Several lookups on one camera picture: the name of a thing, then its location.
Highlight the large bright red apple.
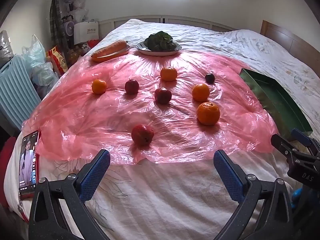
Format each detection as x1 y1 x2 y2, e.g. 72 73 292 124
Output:
131 124 155 147

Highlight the red cloth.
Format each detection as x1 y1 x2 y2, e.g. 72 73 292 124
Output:
0 136 17 205

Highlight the smartphone with red case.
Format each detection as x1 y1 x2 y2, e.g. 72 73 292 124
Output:
19 130 40 198

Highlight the yellow and red rice bag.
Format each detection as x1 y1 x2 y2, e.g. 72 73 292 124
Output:
46 45 69 75

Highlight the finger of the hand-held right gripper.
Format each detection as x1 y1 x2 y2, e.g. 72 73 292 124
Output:
271 133 304 164
291 128 320 155

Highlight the green leafy vegetable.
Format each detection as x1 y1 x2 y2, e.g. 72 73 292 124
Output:
144 31 177 52

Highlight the orange oval plate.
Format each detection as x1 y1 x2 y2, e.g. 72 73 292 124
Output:
90 44 130 63

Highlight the light blue plastic bag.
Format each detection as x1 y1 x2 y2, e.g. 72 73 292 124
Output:
21 34 47 68

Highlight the pink plastic sheet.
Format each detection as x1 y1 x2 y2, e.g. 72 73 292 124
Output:
22 49 279 165

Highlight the large orange with stem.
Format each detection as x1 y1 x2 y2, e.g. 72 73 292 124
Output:
196 102 221 126

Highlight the grey plastic bag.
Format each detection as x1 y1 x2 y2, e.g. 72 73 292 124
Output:
0 30 15 61

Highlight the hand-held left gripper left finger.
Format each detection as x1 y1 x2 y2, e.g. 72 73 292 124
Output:
29 149 111 240

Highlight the light blue ribbed suitcase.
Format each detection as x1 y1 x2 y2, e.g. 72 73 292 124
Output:
0 55 42 130

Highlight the white bed rail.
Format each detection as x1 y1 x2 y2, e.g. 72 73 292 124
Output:
99 15 238 32

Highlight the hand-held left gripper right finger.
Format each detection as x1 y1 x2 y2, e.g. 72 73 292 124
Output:
213 149 294 240

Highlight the carrot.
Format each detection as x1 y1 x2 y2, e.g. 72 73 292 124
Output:
90 40 128 58

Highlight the small orange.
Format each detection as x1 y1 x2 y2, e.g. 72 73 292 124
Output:
91 79 107 95

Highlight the green tray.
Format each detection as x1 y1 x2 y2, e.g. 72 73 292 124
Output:
239 67 313 142

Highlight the small dark red apple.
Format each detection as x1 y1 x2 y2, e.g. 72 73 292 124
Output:
124 78 139 95

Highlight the wooden headboard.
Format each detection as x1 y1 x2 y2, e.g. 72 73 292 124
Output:
260 20 320 70

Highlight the white round plate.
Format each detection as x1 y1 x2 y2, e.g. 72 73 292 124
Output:
135 41 182 57

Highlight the clear plastic bag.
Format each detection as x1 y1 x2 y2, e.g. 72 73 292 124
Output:
31 62 60 93

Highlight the white paper bag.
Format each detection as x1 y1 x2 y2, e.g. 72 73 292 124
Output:
74 20 100 45

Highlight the white plastic bag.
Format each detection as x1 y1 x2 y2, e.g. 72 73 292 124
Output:
72 0 89 23

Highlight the plaid scarf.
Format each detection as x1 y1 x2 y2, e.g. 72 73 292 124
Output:
49 0 69 53

